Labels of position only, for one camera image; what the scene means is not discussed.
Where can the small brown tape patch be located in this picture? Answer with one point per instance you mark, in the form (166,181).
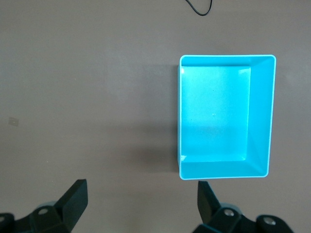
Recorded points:
(13,121)

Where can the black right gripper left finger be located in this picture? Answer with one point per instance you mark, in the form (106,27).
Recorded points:
(73,199)

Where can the blue plastic box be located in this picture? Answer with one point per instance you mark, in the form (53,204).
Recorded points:
(213,109)

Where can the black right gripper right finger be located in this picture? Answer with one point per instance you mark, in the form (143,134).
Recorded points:
(209,204)

